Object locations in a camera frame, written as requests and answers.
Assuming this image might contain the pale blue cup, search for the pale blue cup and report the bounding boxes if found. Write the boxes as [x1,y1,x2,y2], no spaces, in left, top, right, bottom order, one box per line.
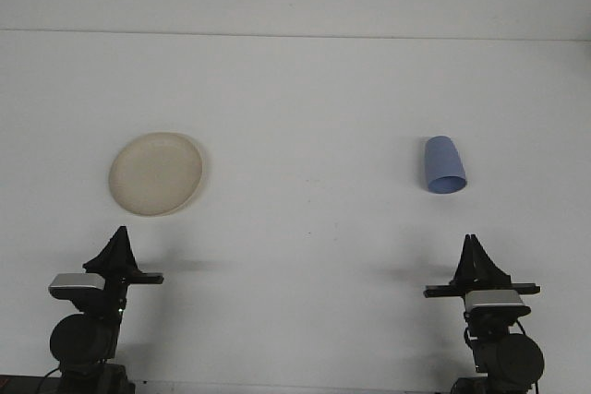
[423,135,467,195]

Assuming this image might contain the pale round plate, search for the pale round plate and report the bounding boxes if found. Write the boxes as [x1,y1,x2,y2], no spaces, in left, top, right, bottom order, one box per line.
[107,131,208,219]

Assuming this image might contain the thin black base cable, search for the thin black base cable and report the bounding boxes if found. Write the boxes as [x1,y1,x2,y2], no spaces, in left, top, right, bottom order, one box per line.
[38,367,64,394]

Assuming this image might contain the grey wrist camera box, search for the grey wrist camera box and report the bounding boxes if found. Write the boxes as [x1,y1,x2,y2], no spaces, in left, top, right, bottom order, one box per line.
[47,272,105,301]
[464,289,531,320]

